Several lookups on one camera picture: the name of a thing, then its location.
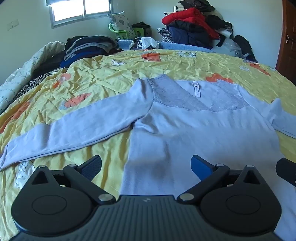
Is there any blue fleece blanket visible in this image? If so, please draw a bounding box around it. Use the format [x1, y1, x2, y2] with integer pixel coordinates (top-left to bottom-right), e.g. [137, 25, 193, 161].
[118, 39, 213, 52]

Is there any yellow printed bed sheet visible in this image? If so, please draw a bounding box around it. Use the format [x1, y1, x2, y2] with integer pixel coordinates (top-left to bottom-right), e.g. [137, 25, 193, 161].
[0, 47, 296, 232]

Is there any black bag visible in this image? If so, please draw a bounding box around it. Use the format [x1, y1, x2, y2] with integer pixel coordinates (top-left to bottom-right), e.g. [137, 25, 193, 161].
[132, 22, 152, 37]

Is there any grey plastic bag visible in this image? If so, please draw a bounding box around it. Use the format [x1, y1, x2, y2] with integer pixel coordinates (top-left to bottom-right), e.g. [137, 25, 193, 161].
[211, 38, 244, 58]

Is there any red padded jacket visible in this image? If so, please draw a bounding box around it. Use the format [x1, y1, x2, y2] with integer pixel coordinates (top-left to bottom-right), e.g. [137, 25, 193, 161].
[162, 8, 219, 39]

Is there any black white striped cloth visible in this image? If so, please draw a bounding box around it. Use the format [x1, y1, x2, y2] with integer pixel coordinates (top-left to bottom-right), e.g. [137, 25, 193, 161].
[11, 72, 56, 102]

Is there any white plastic bag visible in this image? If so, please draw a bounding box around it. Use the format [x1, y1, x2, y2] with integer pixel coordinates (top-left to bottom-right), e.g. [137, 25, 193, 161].
[129, 37, 160, 50]

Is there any white wall switch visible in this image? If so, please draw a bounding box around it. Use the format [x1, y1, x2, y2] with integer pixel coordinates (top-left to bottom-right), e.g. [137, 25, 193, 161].
[6, 20, 19, 31]

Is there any lavender long-sleeve sweater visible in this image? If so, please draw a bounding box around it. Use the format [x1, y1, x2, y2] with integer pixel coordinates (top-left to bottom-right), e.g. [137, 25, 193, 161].
[0, 75, 296, 197]

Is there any sliding glass window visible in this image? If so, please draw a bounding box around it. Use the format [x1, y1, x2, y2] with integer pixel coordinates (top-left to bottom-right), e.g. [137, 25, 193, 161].
[46, 0, 114, 29]

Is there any black garment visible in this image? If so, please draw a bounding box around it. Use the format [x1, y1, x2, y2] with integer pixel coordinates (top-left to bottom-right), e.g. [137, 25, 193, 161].
[205, 14, 233, 31]

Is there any black white checked cloth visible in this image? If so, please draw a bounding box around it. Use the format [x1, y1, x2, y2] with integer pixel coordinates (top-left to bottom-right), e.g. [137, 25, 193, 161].
[157, 28, 173, 43]

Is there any navy blue jacket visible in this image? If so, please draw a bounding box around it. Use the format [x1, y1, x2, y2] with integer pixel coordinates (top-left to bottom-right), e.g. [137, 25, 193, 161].
[166, 20, 220, 48]

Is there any stack of folded dark clothes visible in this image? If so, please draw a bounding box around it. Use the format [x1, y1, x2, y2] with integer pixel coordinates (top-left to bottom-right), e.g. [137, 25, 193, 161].
[60, 35, 123, 68]

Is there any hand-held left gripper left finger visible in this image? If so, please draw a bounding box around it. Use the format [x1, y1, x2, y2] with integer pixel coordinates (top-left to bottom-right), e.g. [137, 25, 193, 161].
[31, 155, 116, 205]

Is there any grey floral pillow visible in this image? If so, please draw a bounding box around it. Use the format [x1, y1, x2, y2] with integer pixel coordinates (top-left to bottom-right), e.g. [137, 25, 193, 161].
[107, 11, 136, 39]

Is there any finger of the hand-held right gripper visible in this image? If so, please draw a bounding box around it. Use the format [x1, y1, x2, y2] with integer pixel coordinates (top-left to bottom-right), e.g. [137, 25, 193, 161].
[276, 158, 296, 184]

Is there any brown wooden door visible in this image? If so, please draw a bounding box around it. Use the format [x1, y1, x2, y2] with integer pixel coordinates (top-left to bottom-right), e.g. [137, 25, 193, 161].
[275, 0, 296, 78]

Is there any white printed quilt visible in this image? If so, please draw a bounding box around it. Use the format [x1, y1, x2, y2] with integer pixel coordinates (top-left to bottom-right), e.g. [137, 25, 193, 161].
[0, 42, 68, 114]

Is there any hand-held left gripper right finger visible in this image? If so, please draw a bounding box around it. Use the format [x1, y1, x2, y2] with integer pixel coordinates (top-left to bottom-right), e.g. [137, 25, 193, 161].
[177, 155, 264, 205]

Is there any green plastic stool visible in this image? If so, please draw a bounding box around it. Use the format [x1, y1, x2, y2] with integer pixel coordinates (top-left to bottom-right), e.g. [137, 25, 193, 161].
[109, 23, 151, 40]

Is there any black backpack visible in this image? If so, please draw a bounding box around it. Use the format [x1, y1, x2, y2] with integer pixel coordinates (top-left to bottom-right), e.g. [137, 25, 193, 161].
[233, 35, 258, 63]

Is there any black clothes heap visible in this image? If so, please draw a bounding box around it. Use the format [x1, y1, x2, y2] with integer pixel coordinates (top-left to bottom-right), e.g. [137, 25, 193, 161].
[179, 0, 216, 12]

